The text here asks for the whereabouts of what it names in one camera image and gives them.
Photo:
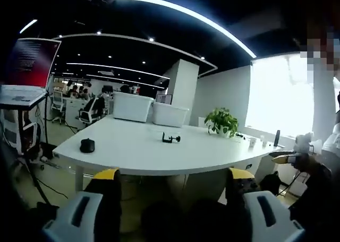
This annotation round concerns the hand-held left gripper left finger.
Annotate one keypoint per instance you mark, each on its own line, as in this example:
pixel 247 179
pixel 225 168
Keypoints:
pixel 79 215

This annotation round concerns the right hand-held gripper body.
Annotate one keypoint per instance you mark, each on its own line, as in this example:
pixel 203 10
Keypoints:
pixel 304 142

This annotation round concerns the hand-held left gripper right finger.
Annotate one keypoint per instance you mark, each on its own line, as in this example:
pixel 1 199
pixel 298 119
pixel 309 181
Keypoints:
pixel 268 218

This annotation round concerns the black clamp fixed fixture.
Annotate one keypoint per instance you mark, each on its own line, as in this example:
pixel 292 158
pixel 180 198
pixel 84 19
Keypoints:
pixel 168 139

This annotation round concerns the white desk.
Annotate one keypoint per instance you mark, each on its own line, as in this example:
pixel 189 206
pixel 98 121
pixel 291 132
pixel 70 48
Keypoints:
pixel 132 146

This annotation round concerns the small desktop monitor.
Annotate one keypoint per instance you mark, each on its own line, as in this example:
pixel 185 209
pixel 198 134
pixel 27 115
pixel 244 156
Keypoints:
pixel 164 98

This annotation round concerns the black bag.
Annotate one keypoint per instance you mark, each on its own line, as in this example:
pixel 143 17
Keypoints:
pixel 271 183

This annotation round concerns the white paper cup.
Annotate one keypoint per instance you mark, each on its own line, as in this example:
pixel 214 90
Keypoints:
pixel 253 142

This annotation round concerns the green potted plant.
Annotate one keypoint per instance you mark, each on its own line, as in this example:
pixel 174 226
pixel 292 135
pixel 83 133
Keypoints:
pixel 221 121

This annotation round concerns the black computer mouse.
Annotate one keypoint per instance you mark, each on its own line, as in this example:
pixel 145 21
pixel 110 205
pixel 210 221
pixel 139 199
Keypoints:
pixel 87 146

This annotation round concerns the white mesh office chair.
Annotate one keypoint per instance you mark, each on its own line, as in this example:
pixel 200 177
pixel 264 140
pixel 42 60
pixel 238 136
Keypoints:
pixel 18 130

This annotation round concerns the black and white office chair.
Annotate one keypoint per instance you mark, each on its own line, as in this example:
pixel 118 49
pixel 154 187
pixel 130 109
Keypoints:
pixel 91 110

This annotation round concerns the small white storage box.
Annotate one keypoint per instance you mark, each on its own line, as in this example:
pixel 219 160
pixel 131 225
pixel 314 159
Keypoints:
pixel 168 116

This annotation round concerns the large white storage box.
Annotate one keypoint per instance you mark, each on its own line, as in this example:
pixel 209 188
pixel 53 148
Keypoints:
pixel 131 106

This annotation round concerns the open laptop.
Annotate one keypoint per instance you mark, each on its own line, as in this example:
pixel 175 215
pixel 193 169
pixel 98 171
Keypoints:
pixel 29 67

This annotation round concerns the long ceiling light strip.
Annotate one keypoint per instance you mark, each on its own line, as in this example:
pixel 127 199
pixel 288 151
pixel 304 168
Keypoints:
pixel 191 13

